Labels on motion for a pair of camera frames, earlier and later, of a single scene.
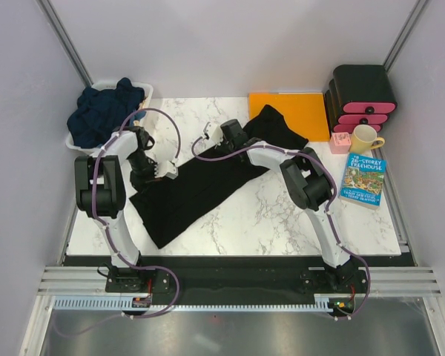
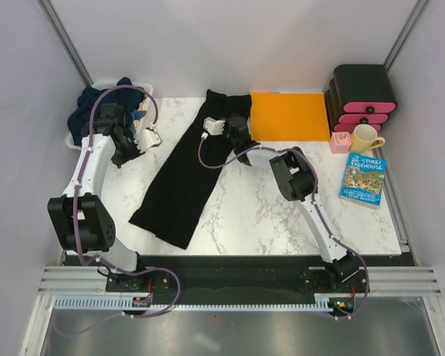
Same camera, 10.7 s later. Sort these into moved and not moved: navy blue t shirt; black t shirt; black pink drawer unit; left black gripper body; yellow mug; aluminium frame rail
Moved: black t shirt; left black gripper body
Not moved: navy blue t shirt; black pink drawer unit; yellow mug; aluminium frame rail
